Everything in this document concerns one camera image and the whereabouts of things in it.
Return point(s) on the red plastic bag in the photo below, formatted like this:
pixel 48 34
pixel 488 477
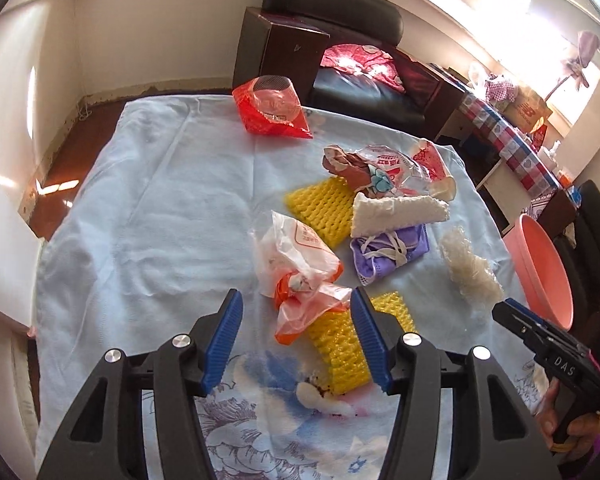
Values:
pixel 260 120

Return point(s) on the white orange plastic bag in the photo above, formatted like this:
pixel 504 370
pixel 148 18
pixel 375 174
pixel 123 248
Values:
pixel 290 250

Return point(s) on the red patterned paper wrapper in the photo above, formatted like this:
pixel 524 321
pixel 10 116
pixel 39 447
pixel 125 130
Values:
pixel 430 162

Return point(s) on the checkered cloth side table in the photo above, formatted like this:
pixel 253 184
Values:
pixel 510 140

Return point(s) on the yellow foam fruit net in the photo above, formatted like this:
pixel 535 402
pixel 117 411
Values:
pixel 320 207
pixel 340 355

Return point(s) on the gingham cloth pouch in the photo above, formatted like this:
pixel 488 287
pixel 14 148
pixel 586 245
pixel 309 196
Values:
pixel 502 89

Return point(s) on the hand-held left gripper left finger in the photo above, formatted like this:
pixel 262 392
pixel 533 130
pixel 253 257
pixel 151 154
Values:
pixel 225 330

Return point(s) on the person's right hand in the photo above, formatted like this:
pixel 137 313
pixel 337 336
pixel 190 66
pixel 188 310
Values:
pixel 547 410

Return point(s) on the clear foam mesh net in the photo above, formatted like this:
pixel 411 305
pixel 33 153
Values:
pixel 467 270

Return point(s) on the white table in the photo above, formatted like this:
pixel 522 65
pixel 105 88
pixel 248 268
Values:
pixel 495 180

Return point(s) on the black leather armchair wooden arms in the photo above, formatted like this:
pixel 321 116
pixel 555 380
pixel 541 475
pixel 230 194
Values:
pixel 330 10

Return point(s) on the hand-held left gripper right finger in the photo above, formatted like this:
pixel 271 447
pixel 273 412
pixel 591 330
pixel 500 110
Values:
pixel 367 330

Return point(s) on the white foam fruit net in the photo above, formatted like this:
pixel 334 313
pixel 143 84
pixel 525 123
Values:
pixel 395 212

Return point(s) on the purple face mask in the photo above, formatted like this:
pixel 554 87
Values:
pixel 375 270

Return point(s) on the red patterned cloth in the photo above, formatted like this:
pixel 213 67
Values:
pixel 365 62

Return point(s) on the brown paper bag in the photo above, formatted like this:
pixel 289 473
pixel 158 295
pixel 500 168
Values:
pixel 527 110

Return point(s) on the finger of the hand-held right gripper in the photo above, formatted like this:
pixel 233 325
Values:
pixel 522 310
pixel 515 327

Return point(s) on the pink artificial flower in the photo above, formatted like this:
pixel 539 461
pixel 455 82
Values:
pixel 585 45

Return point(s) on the light blue bed sheet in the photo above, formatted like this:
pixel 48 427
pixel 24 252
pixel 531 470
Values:
pixel 155 210

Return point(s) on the cartoon print snack wrapper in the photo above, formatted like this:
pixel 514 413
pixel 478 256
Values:
pixel 390 170

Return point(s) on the brown snack wrapper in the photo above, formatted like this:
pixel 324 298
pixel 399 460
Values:
pixel 352 170

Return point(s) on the pink plastic basin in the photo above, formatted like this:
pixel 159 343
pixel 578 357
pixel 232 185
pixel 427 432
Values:
pixel 540 260

